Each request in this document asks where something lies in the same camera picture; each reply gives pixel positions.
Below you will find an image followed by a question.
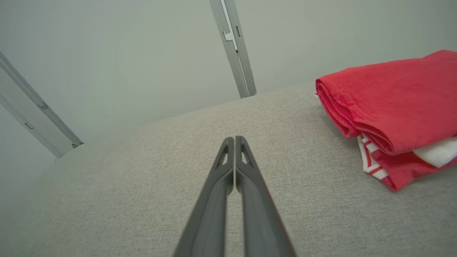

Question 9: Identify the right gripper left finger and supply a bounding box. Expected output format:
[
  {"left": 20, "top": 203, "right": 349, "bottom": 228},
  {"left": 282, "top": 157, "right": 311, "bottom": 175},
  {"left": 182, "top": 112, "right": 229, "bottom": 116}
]
[{"left": 173, "top": 136, "right": 236, "bottom": 257}]

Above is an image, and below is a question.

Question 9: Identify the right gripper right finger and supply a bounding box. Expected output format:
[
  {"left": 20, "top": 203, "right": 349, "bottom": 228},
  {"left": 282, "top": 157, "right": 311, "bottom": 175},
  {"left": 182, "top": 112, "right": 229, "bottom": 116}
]
[{"left": 235, "top": 135, "right": 297, "bottom": 257}]

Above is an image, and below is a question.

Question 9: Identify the grey metal wall post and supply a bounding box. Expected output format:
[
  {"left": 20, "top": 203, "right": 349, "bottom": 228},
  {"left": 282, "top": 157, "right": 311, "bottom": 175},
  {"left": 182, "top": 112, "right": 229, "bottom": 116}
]
[
  {"left": 0, "top": 51, "right": 85, "bottom": 160},
  {"left": 209, "top": 0, "right": 257, "bottom": 99}
]

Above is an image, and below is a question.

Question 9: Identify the grey fabric sofa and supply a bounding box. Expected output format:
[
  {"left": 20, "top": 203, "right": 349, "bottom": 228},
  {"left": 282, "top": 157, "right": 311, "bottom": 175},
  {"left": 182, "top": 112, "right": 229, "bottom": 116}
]
[{"left": 0, "top": 80, "right": 457, "bottom": 257}]

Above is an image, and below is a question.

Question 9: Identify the red and white sports jersey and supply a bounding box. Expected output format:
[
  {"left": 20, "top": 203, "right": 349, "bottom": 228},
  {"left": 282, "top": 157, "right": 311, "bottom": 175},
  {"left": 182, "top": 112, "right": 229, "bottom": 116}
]
[{"left": 315, "top": 50, "right": 457, "bottom": 192}]

